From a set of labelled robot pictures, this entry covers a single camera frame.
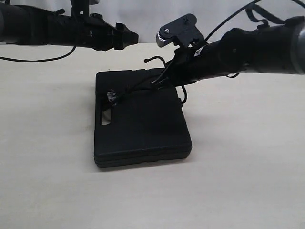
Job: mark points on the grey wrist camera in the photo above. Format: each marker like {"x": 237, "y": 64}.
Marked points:
{"x": 81, "y": 7}
{"x": 181, "y": 32}

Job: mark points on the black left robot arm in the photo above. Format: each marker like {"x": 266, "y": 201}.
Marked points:
{"x": 31, "y": 26}

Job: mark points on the black plastic carrying case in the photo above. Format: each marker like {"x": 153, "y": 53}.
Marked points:
{"x": 145, "y": 126}

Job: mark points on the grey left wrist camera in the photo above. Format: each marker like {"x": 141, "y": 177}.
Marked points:
{"x": 81, "y": 7}

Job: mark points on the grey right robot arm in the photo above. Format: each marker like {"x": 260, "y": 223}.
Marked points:
{"x": 277, "y": 49}

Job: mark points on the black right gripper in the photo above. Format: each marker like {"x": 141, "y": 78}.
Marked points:
{"x": 178, "y": 72}

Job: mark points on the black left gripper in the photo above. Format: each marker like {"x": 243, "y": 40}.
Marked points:
{"x": 104, "y": 36}

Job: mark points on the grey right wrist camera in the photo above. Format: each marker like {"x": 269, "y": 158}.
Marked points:
{"x": 181, "y": 32}

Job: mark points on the white backdrop curtain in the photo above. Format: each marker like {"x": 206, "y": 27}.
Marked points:
{"x": 145, "y": 17}

